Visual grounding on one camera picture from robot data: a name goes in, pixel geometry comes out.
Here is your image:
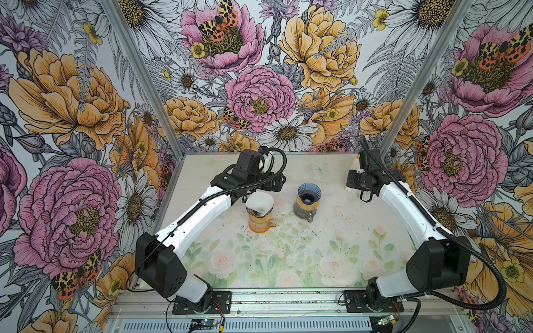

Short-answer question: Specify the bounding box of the single white coffee filter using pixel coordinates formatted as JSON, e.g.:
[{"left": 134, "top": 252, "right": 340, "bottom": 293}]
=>
[{"left": 245, "top": 192, "right": 274, "bottom": 217}]

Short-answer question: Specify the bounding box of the orange glass pitcher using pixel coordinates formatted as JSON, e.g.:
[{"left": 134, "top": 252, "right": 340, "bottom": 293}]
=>
[{"left": 248, "top": 214, "right": 278, "bottom": 233}]

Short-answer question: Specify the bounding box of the blue glass dripper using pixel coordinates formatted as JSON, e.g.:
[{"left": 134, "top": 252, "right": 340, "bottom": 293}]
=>
[{"left": 298, "top": 183, "right": 322, "bottom": 205}]

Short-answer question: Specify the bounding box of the clear grey glass pitcher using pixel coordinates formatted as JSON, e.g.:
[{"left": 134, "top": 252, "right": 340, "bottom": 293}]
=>
[{"left": 293, "top": 206, "right": 316, "bottom": 223}]

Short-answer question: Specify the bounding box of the white coffee filter stack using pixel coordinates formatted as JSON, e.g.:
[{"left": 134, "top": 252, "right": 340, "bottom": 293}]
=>
[{"left": 345, "top": 154, "right": 360, "bottom": 193}]

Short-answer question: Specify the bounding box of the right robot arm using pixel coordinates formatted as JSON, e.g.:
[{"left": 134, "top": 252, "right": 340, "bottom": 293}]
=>
[{"left": 346, "top": 150, "right": 471, "bottom": 310}]

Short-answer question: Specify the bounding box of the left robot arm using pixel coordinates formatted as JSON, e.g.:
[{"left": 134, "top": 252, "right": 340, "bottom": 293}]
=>
[{"left": 134, "top": 163, "right": 286, "bottom": 312}]

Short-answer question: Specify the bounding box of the green circuit board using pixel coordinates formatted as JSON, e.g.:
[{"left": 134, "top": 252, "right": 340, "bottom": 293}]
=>
[{"left": 188, "top": 319, "right": 219, "bottom": 332}]

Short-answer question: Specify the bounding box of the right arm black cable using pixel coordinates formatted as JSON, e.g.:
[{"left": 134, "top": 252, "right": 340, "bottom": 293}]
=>
[{"left": 359, "top": 137, "right": 507, "bottom": 311}]

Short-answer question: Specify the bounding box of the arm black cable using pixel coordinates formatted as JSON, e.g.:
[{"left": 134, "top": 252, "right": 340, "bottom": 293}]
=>
[
  {"left": 124, "top": 146, "right": 288, "bottom": 292},
  {"left": 359, "top": 137, "right": 507, "bottom": 311}
]

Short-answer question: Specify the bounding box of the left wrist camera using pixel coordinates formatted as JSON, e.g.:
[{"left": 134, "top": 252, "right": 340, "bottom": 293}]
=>
[{"left": 236, "top": 149, "right": 265, "bottom": 175}]

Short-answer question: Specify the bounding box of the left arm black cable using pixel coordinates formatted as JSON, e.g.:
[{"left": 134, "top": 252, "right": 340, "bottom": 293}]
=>
[{"left": 124, "top": 146, "right": 288, "bottom": 292}]

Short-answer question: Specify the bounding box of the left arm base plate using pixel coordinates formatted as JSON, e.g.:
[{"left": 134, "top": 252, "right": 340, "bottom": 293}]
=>
[{"left": 172, "top": 291, "right": 233, "bottom": 315}]

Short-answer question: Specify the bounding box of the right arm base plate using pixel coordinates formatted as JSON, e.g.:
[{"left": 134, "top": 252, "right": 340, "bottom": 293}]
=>
[{"left": 340, "top": 290, "right": 404, "bottom": 314}]

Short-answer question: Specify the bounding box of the aluminium mounting rail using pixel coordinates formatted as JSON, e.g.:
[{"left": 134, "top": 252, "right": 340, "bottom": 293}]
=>
[{"left": 106, "top": 287, "right": 470, "bottom": 330}]

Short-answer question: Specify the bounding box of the white vented cable duct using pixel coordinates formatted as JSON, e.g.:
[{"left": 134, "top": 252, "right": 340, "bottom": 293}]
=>
[{"left": 115, "top": 316, "right": 372, "bottom": 332}]

